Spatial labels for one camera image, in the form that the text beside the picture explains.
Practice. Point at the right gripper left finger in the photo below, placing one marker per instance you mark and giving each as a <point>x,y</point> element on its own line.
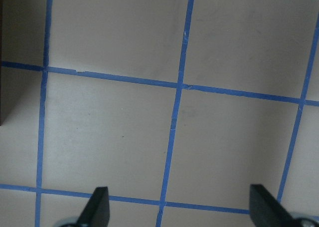
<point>97,211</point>

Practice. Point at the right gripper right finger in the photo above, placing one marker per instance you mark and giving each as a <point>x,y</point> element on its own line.
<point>265,211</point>

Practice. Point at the dark wooden drawer cabinet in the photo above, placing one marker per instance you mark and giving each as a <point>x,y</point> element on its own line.
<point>1,18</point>

